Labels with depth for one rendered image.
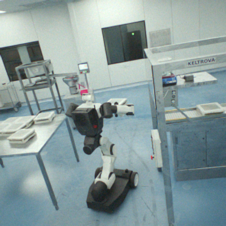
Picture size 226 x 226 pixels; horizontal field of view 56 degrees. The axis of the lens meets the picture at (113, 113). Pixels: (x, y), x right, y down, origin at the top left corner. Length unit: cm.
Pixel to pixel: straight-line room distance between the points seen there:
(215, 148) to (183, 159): 39
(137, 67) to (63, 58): 248
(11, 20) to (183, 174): 659
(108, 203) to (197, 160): 120
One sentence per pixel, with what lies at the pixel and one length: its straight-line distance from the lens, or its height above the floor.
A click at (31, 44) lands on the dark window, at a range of 761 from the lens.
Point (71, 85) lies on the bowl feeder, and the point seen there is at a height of 96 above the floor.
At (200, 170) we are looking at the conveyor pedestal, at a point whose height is 16.
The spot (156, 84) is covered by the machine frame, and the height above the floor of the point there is 155.
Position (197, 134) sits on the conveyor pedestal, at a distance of 271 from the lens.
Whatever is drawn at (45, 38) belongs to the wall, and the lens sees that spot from 747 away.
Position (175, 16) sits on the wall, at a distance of 757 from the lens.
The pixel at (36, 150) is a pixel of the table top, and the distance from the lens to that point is 257.
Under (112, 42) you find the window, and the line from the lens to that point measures 725.
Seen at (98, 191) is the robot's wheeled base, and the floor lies 34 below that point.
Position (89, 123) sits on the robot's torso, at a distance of 215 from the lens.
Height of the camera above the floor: 199
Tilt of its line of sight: 22 degrees down
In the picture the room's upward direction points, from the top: 10 degrees counter-clockwise
